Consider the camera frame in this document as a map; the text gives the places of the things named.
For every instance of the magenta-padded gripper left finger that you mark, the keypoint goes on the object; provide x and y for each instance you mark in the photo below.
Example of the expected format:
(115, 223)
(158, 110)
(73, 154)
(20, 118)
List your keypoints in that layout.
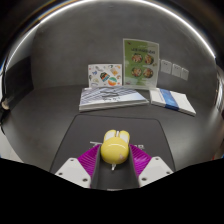
(87, 163)

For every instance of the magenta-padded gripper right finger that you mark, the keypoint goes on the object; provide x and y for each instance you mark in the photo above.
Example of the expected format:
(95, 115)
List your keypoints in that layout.
(141, 161)

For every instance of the yellow rabbit-shaped computer mouse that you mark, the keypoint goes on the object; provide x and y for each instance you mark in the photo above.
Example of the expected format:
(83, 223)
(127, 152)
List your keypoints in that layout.
(114, 150)

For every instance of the black mouse pad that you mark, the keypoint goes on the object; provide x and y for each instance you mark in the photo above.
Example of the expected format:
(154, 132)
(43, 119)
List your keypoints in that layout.
(86, 133)

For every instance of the grey striped book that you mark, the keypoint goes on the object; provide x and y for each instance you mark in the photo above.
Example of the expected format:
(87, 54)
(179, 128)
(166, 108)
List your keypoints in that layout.
(110, 98)

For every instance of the white book with blue band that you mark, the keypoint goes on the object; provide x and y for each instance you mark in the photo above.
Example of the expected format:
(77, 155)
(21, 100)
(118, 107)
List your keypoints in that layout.
(180, 101)

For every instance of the colourful sticker card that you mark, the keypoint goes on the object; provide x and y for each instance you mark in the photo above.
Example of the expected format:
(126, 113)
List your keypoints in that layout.
(103, 75)

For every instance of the green acrylic sign stand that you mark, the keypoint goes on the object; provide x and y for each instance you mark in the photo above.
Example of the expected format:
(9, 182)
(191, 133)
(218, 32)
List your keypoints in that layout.
(140, 63)

